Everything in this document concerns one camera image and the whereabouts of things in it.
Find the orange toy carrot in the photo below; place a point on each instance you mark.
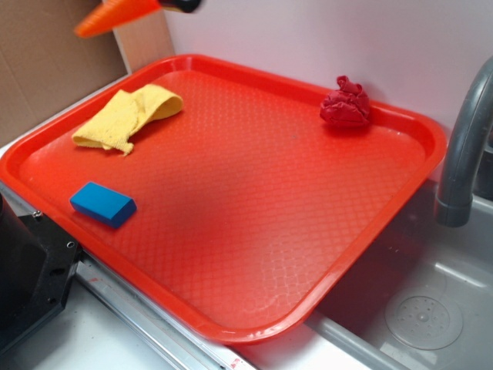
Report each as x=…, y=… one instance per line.
x=113, y=14

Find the red plastic tray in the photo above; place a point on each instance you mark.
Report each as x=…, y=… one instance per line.
x=249, y=207

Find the crumpled red paper ball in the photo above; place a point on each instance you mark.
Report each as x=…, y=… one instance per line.
x=347, y=107

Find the blue rectangular block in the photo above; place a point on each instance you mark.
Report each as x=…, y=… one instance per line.
x=103, y=204

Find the yellow cloth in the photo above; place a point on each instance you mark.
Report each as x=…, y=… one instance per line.
x=125, y=115

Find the grey sink basin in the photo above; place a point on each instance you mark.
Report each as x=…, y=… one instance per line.
x=414, y=251

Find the grey faucet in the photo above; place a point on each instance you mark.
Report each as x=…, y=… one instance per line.
x=467, y=169

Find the round sink drain cover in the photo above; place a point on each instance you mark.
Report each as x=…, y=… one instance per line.
x=423, y=318

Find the brown cardboard panel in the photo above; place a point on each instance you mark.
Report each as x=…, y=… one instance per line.
x=45, y=67

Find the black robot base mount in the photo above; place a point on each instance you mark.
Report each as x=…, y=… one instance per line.
x=38, y=262

